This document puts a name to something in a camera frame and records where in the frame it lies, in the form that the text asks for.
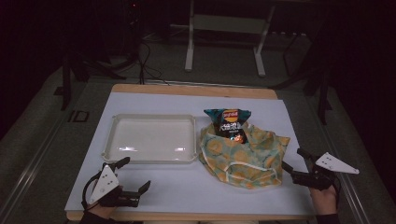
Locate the person's right hand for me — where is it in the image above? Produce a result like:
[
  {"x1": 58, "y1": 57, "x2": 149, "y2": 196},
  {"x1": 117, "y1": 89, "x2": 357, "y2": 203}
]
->
[{"x1": 309, "y1": 185, "x2": 340, "y2": 217}]

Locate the dark potato chip bag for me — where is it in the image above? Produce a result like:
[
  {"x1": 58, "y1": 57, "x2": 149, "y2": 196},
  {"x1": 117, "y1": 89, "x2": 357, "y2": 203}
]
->
[{"x1": 203, "y1": 107, "x2": 252, "y2": 145}]

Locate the floor socket box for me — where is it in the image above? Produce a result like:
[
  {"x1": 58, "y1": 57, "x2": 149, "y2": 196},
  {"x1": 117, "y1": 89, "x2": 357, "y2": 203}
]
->
[{"x1": 68, "y1": 109, "x2": 91, "y2": 123}]

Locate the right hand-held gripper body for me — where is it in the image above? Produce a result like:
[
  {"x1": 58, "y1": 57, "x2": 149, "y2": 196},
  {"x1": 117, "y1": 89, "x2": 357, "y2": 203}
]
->
[{"x1": 291, "y1": 151, "x2": 361, "y2": 191}]

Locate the white table mat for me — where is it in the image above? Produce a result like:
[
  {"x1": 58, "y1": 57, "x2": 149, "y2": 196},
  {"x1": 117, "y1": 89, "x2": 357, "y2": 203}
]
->
[{"x1": 64, "y1": 91, "x2": 316, "y2": 217}]

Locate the white metal stand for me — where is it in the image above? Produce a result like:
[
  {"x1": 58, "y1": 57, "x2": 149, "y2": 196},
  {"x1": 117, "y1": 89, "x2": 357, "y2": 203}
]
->
[{"x1": 184, "y1": 0, "x2": 277, "y2": 78}]

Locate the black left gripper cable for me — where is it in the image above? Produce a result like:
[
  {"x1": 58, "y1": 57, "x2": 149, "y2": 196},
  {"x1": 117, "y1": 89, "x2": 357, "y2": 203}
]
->
[{"x1": 80, "y1": 172, "x2": 105, "y2": 211}]

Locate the black tripod stand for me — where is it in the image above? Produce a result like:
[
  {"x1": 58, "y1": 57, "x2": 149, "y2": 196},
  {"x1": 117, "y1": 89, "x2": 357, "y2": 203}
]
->
[
  {"x1": 60, "y1": 50, "x2": 127, "y2": 112},
  {"x1": 270, "y1": 31, "x2": 333, "y2": 126}
]

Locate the white plastic tray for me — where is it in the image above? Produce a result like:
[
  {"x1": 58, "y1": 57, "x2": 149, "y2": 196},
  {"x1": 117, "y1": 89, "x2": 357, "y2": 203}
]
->
[{"x1": 101, "y1": 113, "x2": 199, "y2": 165}]

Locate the black floor cable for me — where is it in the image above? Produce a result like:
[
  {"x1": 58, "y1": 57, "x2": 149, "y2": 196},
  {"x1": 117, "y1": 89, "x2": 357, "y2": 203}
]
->
[{"x1": 135, "y1": 40, "x2": 171, "y2": 86}]

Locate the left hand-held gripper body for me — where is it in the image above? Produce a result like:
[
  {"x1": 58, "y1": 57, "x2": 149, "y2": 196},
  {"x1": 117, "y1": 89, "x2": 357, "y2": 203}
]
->
[{"x1": 89, "y1": 164, "x2": 140, "y2": 208}]

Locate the green yellow patterned cloth bag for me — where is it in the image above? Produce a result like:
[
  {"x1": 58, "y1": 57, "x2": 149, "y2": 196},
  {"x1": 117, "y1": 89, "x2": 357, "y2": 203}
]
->
[{"x1": 198, "y1": 120, "x2": 291, "y2": 190}]

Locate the person's left hand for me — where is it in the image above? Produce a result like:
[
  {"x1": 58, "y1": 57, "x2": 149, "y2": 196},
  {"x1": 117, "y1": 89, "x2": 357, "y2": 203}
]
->
[{"x1": 88, "y1": 203, "x2": 123, "y2": 220}]

